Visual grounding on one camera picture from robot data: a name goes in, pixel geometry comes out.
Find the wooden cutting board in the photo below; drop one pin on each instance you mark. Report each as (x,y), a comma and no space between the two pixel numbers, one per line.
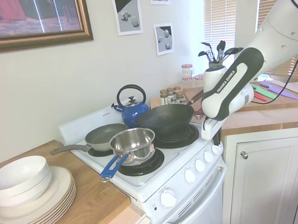
(276,104)

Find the black spatula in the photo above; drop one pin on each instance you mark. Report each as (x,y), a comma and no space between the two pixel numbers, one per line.
(221,45)

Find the green knife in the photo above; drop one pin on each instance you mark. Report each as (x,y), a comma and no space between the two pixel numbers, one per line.
(264,89)

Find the black coil burner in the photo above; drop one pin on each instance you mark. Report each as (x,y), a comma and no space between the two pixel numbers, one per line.
(142,168)
(185,137)
(98,152)

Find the red knife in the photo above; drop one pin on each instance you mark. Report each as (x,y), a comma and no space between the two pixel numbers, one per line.
(259,96)

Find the white electric stove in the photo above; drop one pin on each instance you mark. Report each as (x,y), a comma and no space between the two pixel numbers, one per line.
(171,153)

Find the glass jar red lid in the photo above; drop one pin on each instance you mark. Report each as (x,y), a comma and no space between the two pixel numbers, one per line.
(186,79)
(187,69)
(199,78)

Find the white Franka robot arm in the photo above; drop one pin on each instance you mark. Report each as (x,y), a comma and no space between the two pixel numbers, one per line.
(272,40)

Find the white burner knob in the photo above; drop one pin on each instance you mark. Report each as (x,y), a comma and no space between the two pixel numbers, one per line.
(199,165)
(189,175)
(217,149)
(208,156)

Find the white bowl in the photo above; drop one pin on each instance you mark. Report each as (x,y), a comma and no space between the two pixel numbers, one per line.
(31,196)

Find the black cooking spoon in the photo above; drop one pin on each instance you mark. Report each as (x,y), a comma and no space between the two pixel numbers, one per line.
(206,44)
(203,53)

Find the green utensil holder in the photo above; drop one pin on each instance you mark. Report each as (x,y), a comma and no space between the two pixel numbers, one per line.
(214,64)

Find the white bowls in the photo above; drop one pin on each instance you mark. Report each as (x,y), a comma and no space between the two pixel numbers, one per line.
(17,171)

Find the black slotted spoon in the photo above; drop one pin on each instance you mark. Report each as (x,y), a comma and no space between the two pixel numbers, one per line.
(233,51)

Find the glass salt shaker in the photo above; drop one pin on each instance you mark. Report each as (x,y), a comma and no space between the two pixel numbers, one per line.
(173,100)

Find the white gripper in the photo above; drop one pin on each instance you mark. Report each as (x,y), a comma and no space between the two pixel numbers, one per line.
(208,131)

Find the gold framed painting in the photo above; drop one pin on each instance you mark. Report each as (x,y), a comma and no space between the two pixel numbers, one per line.
(34,12)

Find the grey frying pan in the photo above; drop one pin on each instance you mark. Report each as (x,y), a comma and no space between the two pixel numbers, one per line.
(102,135)

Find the purple knife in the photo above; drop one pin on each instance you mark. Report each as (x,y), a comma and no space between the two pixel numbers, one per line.
(284,91)

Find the large white oven knob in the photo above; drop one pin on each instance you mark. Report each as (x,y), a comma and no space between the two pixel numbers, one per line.
(168,197)

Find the metal cabinet knob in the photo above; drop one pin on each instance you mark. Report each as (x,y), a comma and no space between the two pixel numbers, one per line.
(244,155)

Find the white cabinet door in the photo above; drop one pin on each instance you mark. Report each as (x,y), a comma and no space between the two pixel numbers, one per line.
(267,181)

